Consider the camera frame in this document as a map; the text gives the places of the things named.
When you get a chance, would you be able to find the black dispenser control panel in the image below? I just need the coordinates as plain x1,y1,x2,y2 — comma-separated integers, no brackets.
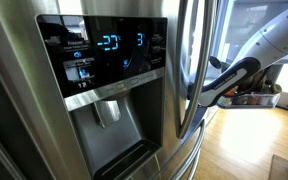
35,13,169,99

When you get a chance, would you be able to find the brown sauce bottle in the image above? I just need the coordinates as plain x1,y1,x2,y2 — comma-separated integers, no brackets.
250,68,268,96

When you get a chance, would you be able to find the steel dispenser lever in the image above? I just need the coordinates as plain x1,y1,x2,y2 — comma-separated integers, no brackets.
93,99,122,129

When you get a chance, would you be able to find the brown cardboard box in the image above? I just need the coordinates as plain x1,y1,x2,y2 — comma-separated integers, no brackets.
268,154,288,180

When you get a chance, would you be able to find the dispenser drip tray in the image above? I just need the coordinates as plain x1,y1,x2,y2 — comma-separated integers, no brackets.
93,139,162,180

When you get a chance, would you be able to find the clear door shelf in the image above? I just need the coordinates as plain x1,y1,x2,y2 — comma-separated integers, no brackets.
217,92,281,109

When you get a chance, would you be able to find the small round jar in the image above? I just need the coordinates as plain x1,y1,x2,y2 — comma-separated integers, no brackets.
272,83,283,95

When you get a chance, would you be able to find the stainless steel fridge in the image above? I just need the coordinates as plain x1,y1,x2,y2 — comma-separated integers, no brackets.
0,0,225,180

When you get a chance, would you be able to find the small dark capped bottle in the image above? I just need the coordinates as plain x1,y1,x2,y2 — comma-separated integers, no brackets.
263,79,274,96

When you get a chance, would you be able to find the steel fridge drawer handle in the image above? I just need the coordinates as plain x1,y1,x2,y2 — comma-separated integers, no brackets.
168,119,207,180

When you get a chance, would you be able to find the grey cabinet handle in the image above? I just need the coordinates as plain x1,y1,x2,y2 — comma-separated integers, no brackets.
0,124,27,180

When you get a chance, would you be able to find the steel fridge door handle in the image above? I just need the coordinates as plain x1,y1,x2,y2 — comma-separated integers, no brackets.
174,0,219,140

